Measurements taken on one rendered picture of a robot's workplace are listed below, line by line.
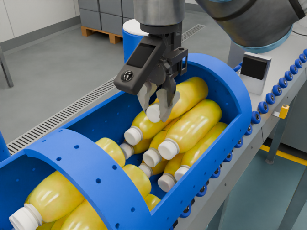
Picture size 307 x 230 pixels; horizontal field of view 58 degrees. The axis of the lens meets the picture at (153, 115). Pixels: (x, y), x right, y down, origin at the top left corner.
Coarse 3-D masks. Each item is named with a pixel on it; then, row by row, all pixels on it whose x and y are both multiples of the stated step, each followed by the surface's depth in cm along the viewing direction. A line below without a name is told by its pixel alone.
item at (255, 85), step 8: (248, 56) 107; (256, 56) 106; (264, 56) 106; (248, 64) 107; (256, 64) 105; (264, 64) 103; (240, 72) 112; (248, 72) 109; (256, 72) 107; (264, 72) 105; (248, 80) 112; (256, 80) 110; (264, 80) 108; (248, 88) 114; (256, 88) 111
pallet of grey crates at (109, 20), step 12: (84, 0) 392; (96, 0) 380; (108, 0) 370; (120, 0) 359; (132, 0) 349; (84, 12) 403; (96, 12) 391; (108, 12) 380; (120, 12) 369; (132, 12) 358; (84, 24) 415; (96, 24) 402; (108, 24) 390; (120, 24) 378; (120, 36) 388
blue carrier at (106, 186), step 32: (192, 64) 67; (224, 64) 67; (128, 96) 70; (224, 96) 72; (64, 128) 51; (96, 128) 67; (128, 128) 76; (32, 160) 54; (64, 160) 40; (96, 160) 41; (128, 160) 74; (0, 192) 51; (96, 192) 38; (128, 192) 41; (160, 192) 69; (192, 192) 53; (0, 224) 53; (128, 224) 40; (160, 224) 45
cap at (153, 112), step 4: (156, 104) 61; (148, 108) 61; (152, 108) 60; (156, 108) 60; (148, 112) 61; (152, 112) 61; (156, 112) 60; (148, 116) 62; (152, 116) 61; (156, 116) 60; (152, 120) 62; (156, 120) 61
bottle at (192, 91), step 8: (192, 80) 70; (200, 80) 71; (176, 88) 65; (184, 88) 66; (192, 88) 67; (200, 88) 70; (184, 96) 64; (192, 96) 66; (200, 96) 69; (176, 104) 62; (184, 104) 64; (192, 104) 67; (176, 112) 63; (184, 112) 66
